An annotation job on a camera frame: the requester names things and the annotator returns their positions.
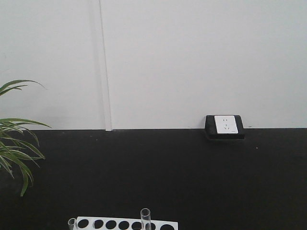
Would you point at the white wall cable duct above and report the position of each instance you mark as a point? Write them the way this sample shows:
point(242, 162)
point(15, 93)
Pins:
point(100, 63)

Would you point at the white test tube rack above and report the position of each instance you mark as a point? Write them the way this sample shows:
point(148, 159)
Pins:
point(109, 223)

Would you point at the short clear test tube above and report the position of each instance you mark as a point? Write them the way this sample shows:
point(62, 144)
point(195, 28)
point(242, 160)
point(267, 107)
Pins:
point(72, 224)

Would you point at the black wedge power socket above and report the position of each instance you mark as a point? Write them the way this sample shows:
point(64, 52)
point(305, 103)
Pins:
point(224, 127)

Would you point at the green spider plant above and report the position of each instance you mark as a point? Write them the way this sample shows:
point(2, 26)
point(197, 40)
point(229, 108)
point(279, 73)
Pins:
point(17, 151)

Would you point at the tall clear test tube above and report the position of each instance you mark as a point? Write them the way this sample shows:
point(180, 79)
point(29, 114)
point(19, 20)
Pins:
point(145, 215)

